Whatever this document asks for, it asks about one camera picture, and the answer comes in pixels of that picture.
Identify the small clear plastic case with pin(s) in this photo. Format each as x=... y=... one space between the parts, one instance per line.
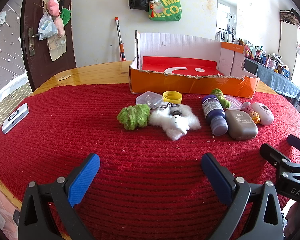
x=147 y=98

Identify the green plush toy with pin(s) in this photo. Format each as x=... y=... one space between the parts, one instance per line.
x=65 y=16

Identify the white pink mini camera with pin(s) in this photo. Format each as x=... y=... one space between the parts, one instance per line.
x=263 y=113

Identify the dark patterned bag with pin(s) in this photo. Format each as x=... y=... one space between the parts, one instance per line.
x=291 y=17

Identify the pink plush toy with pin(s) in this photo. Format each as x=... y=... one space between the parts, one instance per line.
x=53 y=7

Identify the wall mirror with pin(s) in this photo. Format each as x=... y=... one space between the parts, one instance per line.
x=226 y=12

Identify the taupe eyeshadow case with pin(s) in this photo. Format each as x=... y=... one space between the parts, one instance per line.
x=241 y=125

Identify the orange cardboard box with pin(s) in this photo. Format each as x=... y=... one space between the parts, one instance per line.
x=190 y=85

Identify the purple plastic bottle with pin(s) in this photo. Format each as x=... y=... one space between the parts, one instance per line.
x=215 y=115

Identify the red knitted mat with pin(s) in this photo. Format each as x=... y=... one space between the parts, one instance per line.
x=140 y=155

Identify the small wooden tag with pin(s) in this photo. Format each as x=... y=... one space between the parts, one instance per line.
x=63 y=77

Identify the white portable router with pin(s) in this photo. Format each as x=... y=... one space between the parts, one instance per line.
x=15 y=118

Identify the clear plastic bag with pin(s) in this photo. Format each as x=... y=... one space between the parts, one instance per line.
x=47 y=27

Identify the small pink figure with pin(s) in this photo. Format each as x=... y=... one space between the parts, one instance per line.
x=247 y=108

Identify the large green fuzzy scrunchie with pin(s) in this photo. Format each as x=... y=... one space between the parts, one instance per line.
x=133 y=117

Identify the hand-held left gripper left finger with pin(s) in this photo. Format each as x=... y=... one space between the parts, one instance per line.
x=83 y=180

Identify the clear round container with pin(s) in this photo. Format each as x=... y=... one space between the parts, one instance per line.
x=235 y=103

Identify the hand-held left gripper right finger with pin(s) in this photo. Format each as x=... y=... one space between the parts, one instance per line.
x=216 y=177

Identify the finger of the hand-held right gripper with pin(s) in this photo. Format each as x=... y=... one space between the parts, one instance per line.
x=298 y=142
x=272 y=155

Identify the beige hanging organizer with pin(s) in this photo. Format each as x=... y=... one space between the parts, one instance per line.
x=56 y=47

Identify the dresser with blue cloth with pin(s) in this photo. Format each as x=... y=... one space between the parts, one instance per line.
x=275 y=80

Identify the yellow bottle cap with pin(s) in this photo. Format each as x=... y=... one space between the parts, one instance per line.
x=172 y=97

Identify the small green fuzzy scrunchie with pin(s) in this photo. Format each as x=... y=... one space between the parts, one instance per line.
x=221 y=97

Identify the dark brown door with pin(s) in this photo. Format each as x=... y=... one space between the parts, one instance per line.
x=62 y=52

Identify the white fluffy bunny scrunchie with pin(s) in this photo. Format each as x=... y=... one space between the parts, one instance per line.
x=175 y=123

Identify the small yellow figure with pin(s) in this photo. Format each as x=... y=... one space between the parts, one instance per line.
x=254 y=118

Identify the row of cosmetics bottles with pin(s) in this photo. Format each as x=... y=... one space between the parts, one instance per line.
x=262 y=55

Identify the green tote bag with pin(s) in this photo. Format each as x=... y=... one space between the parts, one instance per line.
x=168 y=7

